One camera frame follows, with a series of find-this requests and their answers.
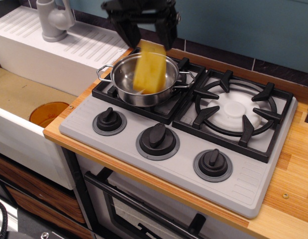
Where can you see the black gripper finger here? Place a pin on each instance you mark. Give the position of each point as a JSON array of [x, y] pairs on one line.
[[128, 30], [166, 28]]

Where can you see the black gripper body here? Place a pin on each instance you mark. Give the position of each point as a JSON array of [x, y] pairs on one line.
[[141, 11]]

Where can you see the stainless steel pot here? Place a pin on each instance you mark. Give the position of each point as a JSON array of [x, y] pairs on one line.
[[121, 76]]

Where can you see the yellow toy cheese wedge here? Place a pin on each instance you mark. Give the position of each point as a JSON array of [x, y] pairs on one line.
[[150, 70]]

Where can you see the black left stove knob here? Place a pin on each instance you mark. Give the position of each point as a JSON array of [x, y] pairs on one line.
[[109, 122]]

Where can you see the black stove knob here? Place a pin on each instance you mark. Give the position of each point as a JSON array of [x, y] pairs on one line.
[[157, 143], [109, 122], [213, 166]]

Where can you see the black middle stove knob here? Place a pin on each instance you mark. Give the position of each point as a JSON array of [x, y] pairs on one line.
[[157, 143]]

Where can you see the grey toy stove top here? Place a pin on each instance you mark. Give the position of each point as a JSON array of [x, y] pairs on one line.
[[243, 192]]

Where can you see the black right stove knob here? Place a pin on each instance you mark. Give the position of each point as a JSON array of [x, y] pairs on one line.
[[213, 166]]

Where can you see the grey toy faucet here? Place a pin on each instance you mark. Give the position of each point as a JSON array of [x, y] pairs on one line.
[[54, 22]]

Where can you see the black left burner grate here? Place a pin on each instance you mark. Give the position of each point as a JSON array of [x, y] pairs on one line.
[[164, 112]]

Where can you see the black burner grate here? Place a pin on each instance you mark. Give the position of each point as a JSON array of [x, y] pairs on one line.
[[255, 143], [164, 112]]

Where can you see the white toy sink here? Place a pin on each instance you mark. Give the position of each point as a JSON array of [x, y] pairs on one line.
[[34, 72]]

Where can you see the black right burner grate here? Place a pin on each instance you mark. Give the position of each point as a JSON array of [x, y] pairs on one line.
[[255, 143]]

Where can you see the orange plastic plate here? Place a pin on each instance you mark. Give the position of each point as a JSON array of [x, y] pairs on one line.
[[46, 113]]

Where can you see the upper wooden drawer front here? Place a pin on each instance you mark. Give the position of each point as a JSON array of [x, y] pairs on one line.
[[37, 185]]

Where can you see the wooden drawer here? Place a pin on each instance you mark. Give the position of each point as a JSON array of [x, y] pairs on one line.
[[66, 225], [37, 185]]

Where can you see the toy oven door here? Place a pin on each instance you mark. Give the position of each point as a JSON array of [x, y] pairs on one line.
[[135, 211]]

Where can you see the lower wooden drawer front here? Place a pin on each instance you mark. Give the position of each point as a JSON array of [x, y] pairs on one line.
[[66, 225]]

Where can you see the black oven door handle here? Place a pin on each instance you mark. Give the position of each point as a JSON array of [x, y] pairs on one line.
[[188, 233]]

